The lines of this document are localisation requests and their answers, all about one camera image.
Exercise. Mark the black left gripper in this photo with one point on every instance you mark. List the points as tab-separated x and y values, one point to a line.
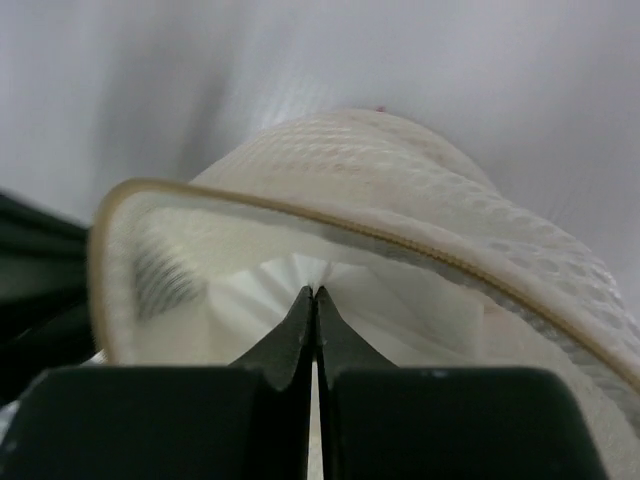
45	319

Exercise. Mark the cream mesh laundry bag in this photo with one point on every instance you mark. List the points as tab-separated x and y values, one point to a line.
357	186

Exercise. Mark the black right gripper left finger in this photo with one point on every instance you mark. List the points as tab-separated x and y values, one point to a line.
246	420

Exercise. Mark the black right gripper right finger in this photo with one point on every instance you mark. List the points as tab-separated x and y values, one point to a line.
381	421

